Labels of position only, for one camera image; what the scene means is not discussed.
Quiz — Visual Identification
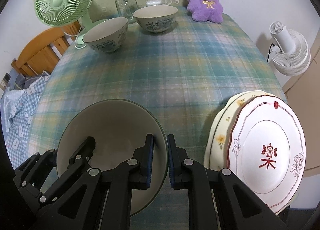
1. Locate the round yellow flower plate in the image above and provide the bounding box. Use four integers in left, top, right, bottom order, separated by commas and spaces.
203, 90, 267, 171

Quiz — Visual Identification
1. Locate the large grey floral bowl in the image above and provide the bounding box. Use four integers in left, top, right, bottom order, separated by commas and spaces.
57, 99, 168, 215

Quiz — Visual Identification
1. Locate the white plate red pattern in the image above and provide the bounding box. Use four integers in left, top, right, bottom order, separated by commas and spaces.
227, 95, 306, 214

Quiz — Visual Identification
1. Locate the blue checkered blanket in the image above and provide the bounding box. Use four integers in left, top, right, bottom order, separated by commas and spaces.
1, 75, 50, 168

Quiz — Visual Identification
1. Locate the wooden bed headboard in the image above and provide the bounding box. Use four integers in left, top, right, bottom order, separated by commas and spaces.
11, 21, 80, 77

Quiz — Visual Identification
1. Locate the blue floral bowl middle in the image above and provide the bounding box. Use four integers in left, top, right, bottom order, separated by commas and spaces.
83, 17, 129, 54

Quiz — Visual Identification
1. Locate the blue floral bowl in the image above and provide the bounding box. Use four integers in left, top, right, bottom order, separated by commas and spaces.
83, 17, 129, 54
133, 5, 178, 33

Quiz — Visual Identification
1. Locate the plaid green tablecloth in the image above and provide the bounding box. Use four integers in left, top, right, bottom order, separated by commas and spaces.
27, 7, 284, 162

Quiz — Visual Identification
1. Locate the white clip fan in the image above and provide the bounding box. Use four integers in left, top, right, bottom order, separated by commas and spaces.
267, 21, 311, 77

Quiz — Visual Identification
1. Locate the blue floral bowl right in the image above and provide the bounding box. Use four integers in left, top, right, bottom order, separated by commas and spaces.
133, 5, 178, 33

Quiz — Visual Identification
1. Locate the glass jar black lid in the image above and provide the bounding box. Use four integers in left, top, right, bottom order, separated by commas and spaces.
115, 0, 138, 24

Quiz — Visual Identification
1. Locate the cotton swab container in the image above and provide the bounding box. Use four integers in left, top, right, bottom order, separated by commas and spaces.
146, 0, 162, 6

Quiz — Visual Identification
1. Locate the purple plush bunny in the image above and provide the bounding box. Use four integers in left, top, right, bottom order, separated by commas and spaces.
187, 0, 223, 24

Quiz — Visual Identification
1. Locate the wall socket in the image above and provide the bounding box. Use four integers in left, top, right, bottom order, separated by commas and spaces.
0, 73, 11, 91

